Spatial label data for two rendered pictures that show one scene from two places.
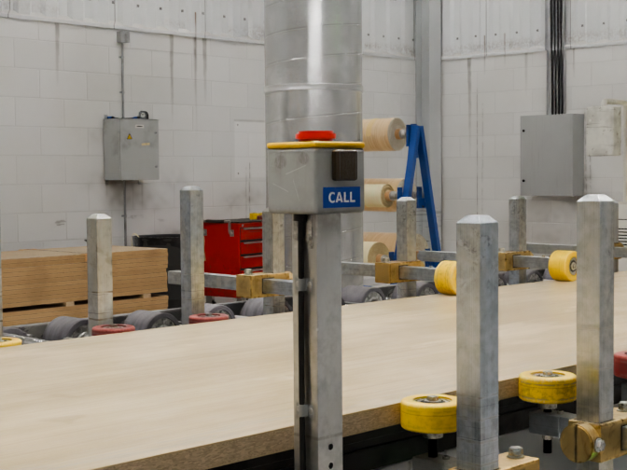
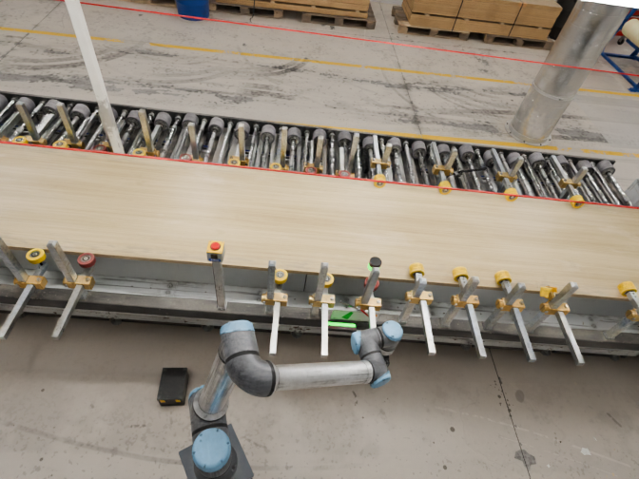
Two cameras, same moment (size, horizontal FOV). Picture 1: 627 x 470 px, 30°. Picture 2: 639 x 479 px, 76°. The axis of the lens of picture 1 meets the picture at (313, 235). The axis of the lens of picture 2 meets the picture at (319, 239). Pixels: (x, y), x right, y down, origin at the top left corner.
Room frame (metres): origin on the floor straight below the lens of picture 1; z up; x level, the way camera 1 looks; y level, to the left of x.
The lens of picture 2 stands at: (0.55, -1.06, 2.69)
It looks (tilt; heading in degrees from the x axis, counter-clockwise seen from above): 49 degrees down; 38
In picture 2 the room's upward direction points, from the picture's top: 10 degrees clockwise
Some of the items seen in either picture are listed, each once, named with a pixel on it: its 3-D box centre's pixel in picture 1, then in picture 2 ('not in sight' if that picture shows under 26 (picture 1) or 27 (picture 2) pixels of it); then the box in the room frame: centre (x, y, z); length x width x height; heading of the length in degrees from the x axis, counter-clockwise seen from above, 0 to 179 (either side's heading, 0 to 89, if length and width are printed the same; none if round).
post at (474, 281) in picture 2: not in sight; (457, 304); (2.05, -0.90, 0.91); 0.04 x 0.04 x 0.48; 44
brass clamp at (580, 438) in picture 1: (604, 435); (321, 300); (1.54, -0.38, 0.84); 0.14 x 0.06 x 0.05; 134
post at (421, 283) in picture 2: not in sight; (410, 305); (1.87, -0.72, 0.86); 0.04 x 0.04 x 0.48; 44
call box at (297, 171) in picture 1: (315, 181); (216, 252); (1.16, 0.00, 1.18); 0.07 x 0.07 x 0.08; 44
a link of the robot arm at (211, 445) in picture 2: not in sight; (212, 450); (0.70, -0.59, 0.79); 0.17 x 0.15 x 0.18; 62
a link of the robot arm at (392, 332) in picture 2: not in sight; (389, 335); (1.48, -0.81, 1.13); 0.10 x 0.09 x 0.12; 152
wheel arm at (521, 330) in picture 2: not in sight; (516, 316); (2.20, -1.15, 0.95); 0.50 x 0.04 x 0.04; 44
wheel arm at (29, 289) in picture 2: not in sight; (25, 297); (0.43, 0.61, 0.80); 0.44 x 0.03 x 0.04; 44
